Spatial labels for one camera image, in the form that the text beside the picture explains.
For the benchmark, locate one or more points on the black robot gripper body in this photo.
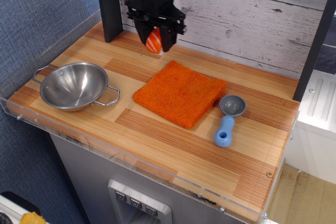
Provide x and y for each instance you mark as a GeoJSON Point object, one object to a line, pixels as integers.
{"type": "Point", "coordinates": [164, 12]}

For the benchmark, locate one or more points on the orange knitted cloth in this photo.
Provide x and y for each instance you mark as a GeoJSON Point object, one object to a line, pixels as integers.
{"type": "Point", "coordinates": [180, 94]}

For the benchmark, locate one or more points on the silver dispenser button panel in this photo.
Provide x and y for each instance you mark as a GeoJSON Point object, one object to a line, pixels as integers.
{"type": "Point", "coordinates": [133, 206]}

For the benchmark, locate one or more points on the clear acrylic edge guard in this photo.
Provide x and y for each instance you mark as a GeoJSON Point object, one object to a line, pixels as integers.
{"type": "Point", "coordinates": [199, 181]}

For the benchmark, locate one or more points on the dark vertical post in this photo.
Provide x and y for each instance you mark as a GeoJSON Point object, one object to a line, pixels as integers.
{"type": "Point", "coordinates": [313, 54]}
{"type": "Point", "coordinates": [111, 19]}

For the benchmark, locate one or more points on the grey toy fridge cabinet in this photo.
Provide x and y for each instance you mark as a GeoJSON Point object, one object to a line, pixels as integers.
{"type": "Point", "coordinates": [90, 174]}

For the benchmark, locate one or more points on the black and yellow corner object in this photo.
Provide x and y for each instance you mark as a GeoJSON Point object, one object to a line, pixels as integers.
{"type": "Point", "coordinates": [15, 209]}

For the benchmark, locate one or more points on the dark right vertical post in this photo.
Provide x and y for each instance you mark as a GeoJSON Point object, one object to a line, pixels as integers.
{"type": "Point", "coordinates": [313, 54]}

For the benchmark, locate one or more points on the salmon nigiri sushi toy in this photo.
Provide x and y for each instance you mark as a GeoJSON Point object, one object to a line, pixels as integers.
{"type": "Point", "coordinates": [154, 42]}

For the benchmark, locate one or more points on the blue and grey scoop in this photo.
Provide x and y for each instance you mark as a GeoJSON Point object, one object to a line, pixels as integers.
{"type": "Point", "coordinates": [232, 106]}

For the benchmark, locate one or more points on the stainless steel bowl with handles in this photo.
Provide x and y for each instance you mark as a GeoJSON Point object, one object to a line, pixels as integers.
{"type": "Point", "coordinates": [73, 87]}

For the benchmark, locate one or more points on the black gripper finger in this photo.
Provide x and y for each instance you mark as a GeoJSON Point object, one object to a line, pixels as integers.
{"type": "Point", "coordinates": [168, 37]}
{"type": "Point", "coordinates": [144, 27]}

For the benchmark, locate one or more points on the dark left vertical post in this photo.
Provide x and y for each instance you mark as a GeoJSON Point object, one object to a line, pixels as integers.
{"type": "Point", "coordinates": [111, 19]}

